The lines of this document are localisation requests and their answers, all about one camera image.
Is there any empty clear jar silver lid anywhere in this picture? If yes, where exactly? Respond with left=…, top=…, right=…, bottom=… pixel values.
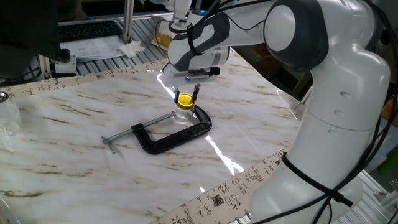
left=0, top=91, right=22, bottom=138

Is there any stack of printed papers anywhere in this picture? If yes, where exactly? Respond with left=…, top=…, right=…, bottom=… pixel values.
left=60, top=35, right=131, bottom=63

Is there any gold metal jar lid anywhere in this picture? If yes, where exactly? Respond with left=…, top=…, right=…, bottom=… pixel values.
left=176, top=92, right=196, bottom=110

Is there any aluminium frame post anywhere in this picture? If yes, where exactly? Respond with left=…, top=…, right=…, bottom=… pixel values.
left=122, top=0, right=135, bottom=44
left=37, top=54, right=52, bottom=80
left=300, top=86, right=313, bottom=105

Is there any beige calligraphy paper sheet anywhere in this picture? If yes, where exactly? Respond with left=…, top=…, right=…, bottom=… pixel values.
left=0, top=51, right=293, bottom=224

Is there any crumpled white tissue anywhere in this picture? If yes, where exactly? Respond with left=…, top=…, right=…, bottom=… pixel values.
left=119, top=39, right=146, bottom=59

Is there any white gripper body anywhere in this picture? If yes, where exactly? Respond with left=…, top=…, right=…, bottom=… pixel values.
left=161, top=63, right=218, bottom=87

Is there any gold packet with white paper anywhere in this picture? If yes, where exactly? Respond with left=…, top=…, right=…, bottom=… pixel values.
left=151, top=22, right=175, bottom=49

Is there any black computer keyboard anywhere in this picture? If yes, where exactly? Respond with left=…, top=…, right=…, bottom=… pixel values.
left=58, top=20, right=124, bottom=43

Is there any marble pattern plastic sheet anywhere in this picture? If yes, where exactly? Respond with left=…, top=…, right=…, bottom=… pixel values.
left=0, top=51, right=307, bottom=224

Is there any small clear glass jar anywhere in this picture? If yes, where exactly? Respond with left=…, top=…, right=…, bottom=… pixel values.
left=171, top=105, right=196, bottom=124

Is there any black C-clamp with steel screw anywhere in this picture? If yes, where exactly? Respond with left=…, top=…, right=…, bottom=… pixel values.
left=100, top=105, right=213, bottom=156

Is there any green object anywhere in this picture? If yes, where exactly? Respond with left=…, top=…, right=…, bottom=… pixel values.
left=377, top=154, right=398, bottom=175

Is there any white block with black knob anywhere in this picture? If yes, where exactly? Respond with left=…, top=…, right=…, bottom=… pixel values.
left=49, top=48, right=78, bottom=77

